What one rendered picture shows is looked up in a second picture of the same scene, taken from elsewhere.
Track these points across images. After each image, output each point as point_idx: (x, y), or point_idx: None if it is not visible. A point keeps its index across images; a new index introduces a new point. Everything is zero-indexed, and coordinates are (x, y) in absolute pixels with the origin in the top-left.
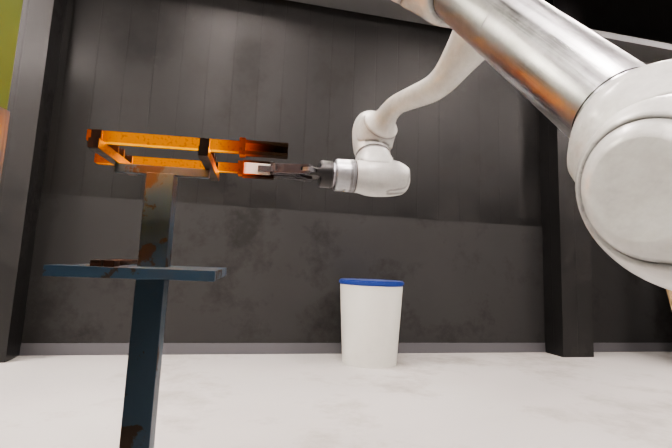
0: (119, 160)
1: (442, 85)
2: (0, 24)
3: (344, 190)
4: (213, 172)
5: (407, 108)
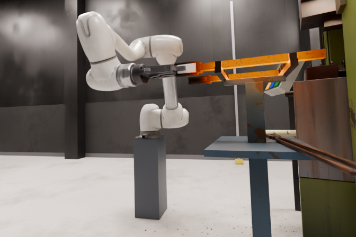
0: (281, 74)
1: (135, 60)
2: None
3: (131, 87)
4: (221, 79)
5: (121, 50)
